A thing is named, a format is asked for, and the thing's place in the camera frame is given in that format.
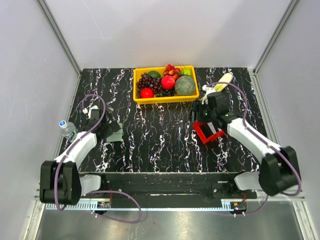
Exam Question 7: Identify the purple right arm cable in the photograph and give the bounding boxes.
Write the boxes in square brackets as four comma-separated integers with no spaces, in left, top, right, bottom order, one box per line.
[206,81,303,217]

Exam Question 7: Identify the green netted melon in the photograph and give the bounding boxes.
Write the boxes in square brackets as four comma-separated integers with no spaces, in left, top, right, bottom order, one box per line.
[174,75,196,96]

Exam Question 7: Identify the green avocado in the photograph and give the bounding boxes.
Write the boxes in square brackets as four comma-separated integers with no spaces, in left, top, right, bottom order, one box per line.
[147,70,161,79]

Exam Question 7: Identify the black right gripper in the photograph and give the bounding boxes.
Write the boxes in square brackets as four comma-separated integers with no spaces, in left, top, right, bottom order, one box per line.
[187,100,216,124]

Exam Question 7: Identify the white credit card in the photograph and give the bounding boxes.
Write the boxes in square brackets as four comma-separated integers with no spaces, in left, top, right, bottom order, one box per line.
[207,122,221,135]

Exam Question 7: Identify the red pomegranate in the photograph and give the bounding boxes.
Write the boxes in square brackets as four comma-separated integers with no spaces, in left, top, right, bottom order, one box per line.
[161,75,176,90]

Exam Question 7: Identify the red plastic card tray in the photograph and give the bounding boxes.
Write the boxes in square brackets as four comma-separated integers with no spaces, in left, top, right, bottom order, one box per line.
[192,121,225,144]

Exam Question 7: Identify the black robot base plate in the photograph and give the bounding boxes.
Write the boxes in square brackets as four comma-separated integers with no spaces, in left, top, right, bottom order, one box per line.
[84,172,257,210]

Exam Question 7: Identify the aluminium frame rail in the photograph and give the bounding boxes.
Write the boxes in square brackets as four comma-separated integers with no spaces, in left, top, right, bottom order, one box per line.
[44,201,248,213]

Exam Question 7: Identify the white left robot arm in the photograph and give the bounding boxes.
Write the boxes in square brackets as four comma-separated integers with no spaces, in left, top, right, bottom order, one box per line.
[39,109,123,206]

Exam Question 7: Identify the green spring onion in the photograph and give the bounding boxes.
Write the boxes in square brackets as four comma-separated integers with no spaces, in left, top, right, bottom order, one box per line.
[200,73,233,105]

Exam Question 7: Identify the green apple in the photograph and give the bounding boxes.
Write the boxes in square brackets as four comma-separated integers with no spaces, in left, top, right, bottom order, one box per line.
[181,68,192,77]

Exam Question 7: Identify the red round fruit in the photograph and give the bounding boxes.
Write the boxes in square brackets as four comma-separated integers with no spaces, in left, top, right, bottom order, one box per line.
[139,87,155,99]

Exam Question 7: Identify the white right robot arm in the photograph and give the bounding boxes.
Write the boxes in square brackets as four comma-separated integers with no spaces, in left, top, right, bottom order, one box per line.
[191,92,301,198]

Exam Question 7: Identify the yellow plastic fruit bin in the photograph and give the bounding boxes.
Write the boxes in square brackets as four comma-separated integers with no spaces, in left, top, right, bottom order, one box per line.
[132,65,200,105]

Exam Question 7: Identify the dark purple grape bunch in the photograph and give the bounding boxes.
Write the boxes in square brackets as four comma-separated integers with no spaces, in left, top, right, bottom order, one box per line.
[136,72,165,98]

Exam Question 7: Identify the clear plastic water bottle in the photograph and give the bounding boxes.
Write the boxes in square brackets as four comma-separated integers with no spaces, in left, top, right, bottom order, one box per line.
[59,120,79,143]

